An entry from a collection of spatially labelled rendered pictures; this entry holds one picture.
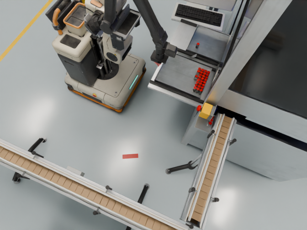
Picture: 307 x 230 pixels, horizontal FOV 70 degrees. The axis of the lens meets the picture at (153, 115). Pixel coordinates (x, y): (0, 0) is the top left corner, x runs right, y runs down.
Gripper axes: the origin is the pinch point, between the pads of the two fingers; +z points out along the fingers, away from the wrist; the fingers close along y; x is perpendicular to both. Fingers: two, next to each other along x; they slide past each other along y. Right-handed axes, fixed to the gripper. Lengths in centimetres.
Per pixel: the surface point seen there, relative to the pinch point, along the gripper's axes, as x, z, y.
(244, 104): -13, -13, 57
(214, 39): 49, 13, 27
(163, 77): -0.2, 12.2, 4.3
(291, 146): -13, 14, 100
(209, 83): 8.8, 12.7, 35.9
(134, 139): -30, 100, -9
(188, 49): 31.2, 12.5, 12.5
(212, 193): -62, 7, 59
